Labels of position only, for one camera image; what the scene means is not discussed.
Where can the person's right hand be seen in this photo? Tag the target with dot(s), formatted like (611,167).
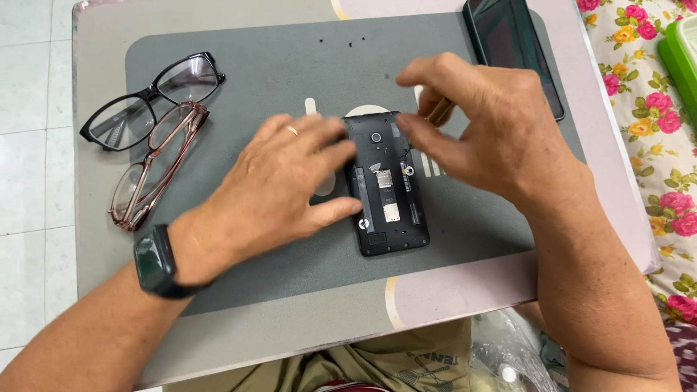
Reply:
(501,130)

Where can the person's left hand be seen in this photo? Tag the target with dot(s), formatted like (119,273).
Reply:
(256,190)

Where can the black smartphone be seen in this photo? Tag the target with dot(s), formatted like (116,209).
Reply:
(389,196)

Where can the dark green smartphone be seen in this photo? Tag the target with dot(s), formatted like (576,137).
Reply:
(512,43)

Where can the pink-framed glasses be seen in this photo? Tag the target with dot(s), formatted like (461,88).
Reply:
(160,158)

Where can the grey work mat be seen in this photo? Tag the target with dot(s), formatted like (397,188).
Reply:
(283,71)

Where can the black smartwatch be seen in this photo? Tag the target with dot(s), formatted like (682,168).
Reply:
(155,261)

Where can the black-framed glasses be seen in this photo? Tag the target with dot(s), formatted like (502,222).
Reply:
(147,95)

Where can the floral cloth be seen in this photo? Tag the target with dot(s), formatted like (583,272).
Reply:
(642,163)

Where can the green plastic container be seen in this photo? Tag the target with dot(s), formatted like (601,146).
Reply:
(680,60)

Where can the olive printed shirt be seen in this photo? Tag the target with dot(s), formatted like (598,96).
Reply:
(381,359)

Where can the clear plastic bag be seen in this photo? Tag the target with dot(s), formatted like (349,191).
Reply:
(506,354)

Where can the purple patterned fabric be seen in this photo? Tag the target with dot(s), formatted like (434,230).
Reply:
(683,354)

